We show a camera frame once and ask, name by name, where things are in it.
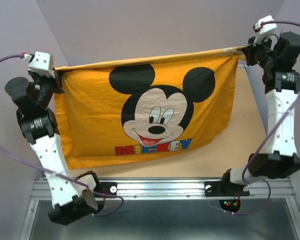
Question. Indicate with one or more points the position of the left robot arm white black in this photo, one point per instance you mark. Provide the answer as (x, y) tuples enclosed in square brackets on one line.
[(72, 199)]

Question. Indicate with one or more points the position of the metal sheet panel front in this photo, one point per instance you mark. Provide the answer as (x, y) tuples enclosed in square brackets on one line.
[(170, 220)]

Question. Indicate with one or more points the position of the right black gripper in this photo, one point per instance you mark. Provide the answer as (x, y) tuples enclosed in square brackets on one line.
[(252, 49)]

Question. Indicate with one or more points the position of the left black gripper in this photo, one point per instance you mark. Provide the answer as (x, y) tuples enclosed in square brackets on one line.
[(57, 86)]

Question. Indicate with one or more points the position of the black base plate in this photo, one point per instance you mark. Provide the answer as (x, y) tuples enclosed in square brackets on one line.
[(104, 187), (229, 194)]

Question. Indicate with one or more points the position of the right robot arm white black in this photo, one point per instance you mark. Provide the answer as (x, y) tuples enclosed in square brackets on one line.
[(277, 157)]

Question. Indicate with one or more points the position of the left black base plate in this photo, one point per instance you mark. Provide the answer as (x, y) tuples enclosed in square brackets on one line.
[(104, 187)]

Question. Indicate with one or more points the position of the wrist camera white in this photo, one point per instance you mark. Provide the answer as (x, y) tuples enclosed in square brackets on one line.
[(263, 27), (40, 63)]

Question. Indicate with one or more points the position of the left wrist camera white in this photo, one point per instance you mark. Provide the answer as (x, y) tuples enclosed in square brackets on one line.
[(40, 63)]

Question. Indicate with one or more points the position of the aluminium frame rail front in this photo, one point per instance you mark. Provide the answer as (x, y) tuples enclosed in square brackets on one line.
[(174, 189)]

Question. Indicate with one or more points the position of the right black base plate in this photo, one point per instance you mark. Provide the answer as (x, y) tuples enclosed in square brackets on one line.
[(229, 194)]

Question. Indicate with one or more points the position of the orange patterned pillowcase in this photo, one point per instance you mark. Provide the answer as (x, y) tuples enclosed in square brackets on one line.
[(141, 109)]

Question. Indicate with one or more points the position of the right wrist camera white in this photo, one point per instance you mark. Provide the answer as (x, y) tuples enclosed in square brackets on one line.
[(263, 27)]

